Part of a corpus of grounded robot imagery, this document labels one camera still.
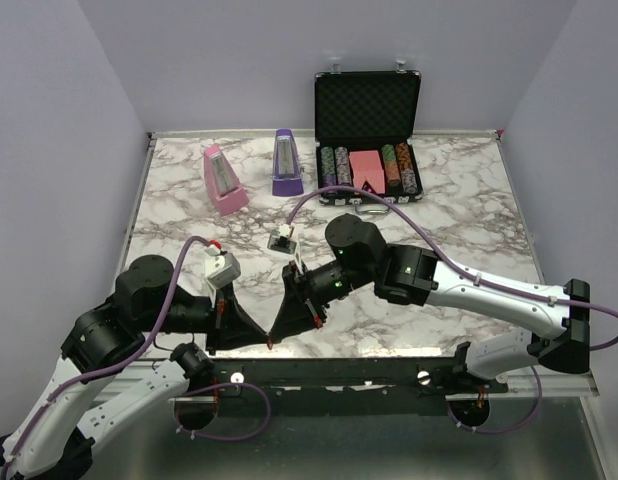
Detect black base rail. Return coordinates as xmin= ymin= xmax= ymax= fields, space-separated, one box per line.
xmin=185 ymin=357 xmax=508 ymax=417

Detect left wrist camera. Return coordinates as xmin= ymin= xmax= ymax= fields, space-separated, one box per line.
xmin=203 ymin=240 xmax=241 ymax=304

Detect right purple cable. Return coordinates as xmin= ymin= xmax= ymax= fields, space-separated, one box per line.
xmin=286 ymin=187 xmax=618 ymax=436

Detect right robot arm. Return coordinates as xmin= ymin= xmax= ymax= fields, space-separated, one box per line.
xmin=267 ymin=214 xmax=590 ymax=392

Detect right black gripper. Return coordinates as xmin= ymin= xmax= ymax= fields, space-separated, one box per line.
xmin=269 ymin=261 xmax=375 ymax=344

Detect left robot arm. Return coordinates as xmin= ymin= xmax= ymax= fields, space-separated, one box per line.
xmin=0 ymin=246 xmax=265 ymax=479

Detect purple metronome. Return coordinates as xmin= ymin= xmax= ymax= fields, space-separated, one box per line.
xmin=272 ymin=129 xmax=304 ymax=197

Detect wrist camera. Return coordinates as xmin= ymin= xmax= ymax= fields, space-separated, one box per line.
xmin=203 ymin=240 xmax=241 ymax=304
xmin=267 ymin=224 xmax=306 ymax=272

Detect pink playing card deck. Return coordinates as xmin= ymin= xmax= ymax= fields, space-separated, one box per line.
xmin=349 ymin=150 xmax=386 ymax=195

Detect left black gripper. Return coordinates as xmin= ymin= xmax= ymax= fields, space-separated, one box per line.
xmin=142 ymin=279 xmax=270 ymax=354

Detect black poker chip case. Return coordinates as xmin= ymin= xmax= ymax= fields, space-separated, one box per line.
xmin=314 ymin=70 xmax=423 ymax=204

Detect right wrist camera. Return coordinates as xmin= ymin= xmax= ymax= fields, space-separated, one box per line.
xmin=267 ymin=224 xmax=306 ymax=272

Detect pink metronome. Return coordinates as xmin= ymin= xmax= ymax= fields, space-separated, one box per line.
xmin=203 ymin=144 xmax=249 ymax=216

